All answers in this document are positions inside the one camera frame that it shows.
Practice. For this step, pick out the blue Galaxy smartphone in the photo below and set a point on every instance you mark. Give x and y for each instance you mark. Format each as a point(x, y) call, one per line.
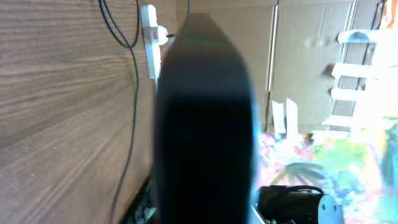
point(206, 128)

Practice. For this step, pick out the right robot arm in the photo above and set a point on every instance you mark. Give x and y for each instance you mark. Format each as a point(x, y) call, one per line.
point(299, 204)

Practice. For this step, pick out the white charger plug adapter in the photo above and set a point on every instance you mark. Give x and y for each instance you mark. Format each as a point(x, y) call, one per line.
point(162, 34)

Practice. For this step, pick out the white power strip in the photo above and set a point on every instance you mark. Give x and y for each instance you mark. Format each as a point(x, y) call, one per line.
point(150, 30)

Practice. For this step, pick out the white shelf rack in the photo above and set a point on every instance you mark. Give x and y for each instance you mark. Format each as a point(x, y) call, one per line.
point(366, 100)

